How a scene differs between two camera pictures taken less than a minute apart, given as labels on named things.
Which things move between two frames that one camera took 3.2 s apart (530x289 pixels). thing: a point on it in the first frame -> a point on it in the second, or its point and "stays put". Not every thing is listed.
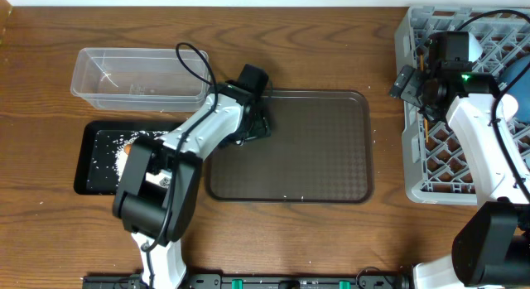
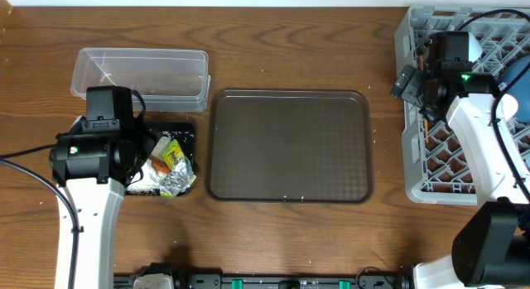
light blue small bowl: [474, 49] stays put
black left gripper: [263, 125] -> [137, 122]
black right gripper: [411, 79] stays put
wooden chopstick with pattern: [426, 121] stays put
